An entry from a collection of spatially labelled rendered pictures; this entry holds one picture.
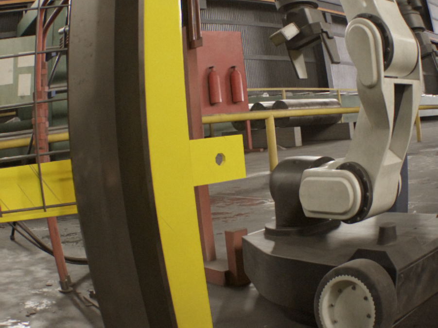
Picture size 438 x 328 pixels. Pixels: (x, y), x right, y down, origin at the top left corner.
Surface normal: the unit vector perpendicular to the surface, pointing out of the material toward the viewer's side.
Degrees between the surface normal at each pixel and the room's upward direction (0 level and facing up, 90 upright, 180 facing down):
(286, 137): 90
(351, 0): 90
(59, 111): 90
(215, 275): 90
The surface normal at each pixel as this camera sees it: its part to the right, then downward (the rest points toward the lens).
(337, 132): -0.79, 0.11
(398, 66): 0.40, 0.77
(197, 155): 0.61, -0.02
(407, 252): 0.31, -0.71
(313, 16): 0.51, -0.21
